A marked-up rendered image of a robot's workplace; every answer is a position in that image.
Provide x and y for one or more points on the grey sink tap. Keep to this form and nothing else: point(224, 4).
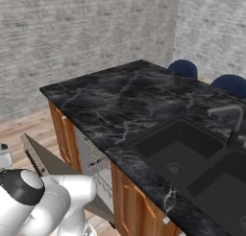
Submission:
point(235, 124)

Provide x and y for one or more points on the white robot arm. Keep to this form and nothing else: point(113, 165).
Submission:
point(38, 207)

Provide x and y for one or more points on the small silver cupboard knob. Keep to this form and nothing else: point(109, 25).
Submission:
point(64, 118)
point(166, 220)

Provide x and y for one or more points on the white dishwasher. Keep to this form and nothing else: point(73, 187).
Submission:
point(81, 150)

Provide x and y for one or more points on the wide wooden cupboard door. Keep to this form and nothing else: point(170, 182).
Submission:
point(134, 211)

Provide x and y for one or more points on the grey dishwasher door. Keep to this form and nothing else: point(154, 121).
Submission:
point(54, 163)

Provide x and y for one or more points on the blue chair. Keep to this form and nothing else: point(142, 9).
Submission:
point(183, 68)
point(231, 83)

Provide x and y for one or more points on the narrow wooden cupboard door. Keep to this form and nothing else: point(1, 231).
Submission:
point(65, 140)

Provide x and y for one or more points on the black double sink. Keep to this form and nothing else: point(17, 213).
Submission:
point(192, 169)

